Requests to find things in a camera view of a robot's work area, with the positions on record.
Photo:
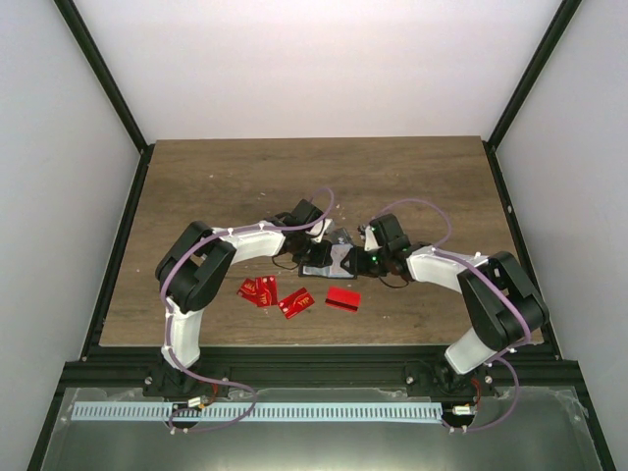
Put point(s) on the metal sheet front panel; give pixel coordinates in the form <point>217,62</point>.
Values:
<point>529,429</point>

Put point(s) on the white card red print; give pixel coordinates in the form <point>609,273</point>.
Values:
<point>338,253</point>

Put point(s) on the red magnetic stripe card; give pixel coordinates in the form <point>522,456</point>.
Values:
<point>344,299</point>

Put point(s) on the black VIP card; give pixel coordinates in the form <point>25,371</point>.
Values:
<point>340,236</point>

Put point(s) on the black leather card holder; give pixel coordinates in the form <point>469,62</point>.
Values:
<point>306,271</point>

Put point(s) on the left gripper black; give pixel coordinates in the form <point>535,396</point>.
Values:
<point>322,259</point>

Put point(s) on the black aluminium frame rail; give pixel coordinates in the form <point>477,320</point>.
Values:
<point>417,370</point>

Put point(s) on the light blue slotted cable duct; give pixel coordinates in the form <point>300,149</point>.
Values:
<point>222,412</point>

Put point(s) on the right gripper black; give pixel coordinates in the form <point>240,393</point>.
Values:
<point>357,265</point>

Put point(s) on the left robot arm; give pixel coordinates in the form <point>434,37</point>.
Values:
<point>192,272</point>

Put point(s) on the red VIP card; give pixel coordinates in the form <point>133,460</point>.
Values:
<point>296,303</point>

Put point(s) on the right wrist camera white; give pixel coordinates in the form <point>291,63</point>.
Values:
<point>367,233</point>

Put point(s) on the red VIP card overlapped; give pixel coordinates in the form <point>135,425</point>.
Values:
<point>266,291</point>

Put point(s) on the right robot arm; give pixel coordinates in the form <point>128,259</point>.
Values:
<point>503,305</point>

